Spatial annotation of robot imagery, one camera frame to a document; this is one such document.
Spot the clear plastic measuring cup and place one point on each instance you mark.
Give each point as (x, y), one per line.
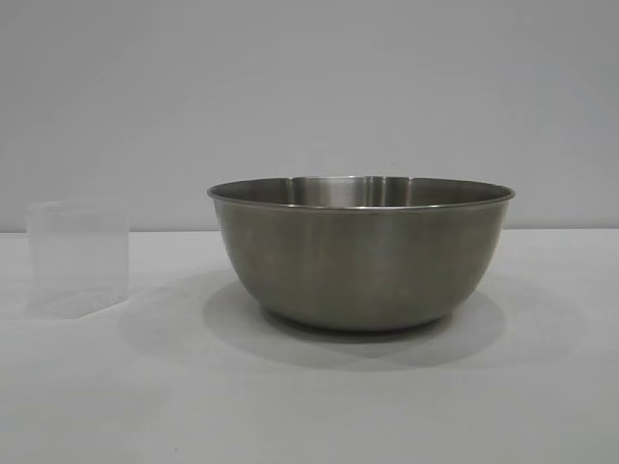
(77, 256)

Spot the stainless steel mixing bowl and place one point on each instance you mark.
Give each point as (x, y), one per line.
(360, 261)

